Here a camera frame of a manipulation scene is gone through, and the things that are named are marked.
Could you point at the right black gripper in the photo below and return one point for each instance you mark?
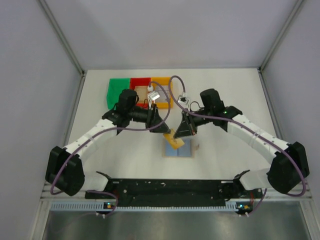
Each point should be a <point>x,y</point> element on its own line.
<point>189,123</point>

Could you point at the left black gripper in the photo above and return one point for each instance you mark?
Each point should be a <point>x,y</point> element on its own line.
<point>153,117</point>

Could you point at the beige card holder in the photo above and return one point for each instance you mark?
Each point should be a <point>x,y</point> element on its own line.
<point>194,148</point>

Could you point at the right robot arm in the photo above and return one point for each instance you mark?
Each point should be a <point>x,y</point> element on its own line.
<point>288,165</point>

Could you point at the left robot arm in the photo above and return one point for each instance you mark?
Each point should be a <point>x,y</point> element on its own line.
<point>65,169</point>

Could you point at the stack of cards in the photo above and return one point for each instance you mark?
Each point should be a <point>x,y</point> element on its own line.
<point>162,94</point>

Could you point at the yellow plastic bin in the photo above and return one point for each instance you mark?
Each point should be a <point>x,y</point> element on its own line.
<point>163,81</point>

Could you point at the red plastic bin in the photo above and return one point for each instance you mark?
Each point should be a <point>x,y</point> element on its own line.
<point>140,85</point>

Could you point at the green plastic bin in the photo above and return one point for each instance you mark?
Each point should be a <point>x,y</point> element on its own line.
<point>115,88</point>

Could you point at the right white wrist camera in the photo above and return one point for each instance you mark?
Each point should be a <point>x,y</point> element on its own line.
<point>183,100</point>

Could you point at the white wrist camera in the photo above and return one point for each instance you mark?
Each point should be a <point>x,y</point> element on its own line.
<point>152,95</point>
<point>183,100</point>

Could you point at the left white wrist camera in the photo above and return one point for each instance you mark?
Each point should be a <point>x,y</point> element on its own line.
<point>152,95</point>

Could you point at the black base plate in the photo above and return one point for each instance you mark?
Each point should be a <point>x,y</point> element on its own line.
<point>133,192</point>

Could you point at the white slotted cable duct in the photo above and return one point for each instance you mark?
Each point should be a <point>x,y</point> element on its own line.
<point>107,206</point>

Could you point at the left aluminium corner post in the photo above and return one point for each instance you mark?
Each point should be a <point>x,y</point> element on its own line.
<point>60,35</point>

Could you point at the aluminium corner post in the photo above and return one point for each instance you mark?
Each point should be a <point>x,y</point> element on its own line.
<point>60,35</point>
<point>298,6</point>

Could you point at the right aluminium corner post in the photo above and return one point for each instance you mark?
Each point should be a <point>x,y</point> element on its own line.
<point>298,6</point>

